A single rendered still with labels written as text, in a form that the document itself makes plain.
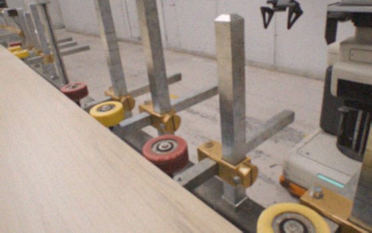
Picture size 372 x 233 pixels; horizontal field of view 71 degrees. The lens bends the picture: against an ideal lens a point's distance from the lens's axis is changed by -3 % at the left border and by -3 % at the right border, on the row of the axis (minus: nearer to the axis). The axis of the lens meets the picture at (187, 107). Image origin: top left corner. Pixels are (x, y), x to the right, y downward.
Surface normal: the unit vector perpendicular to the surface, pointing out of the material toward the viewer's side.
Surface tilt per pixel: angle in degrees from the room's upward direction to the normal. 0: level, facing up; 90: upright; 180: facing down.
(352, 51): 98
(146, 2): 90
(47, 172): 0
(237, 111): 90
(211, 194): 0
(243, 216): 0
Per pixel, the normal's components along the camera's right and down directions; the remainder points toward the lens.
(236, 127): 0.64, 0.27
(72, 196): -0.10, -0.90
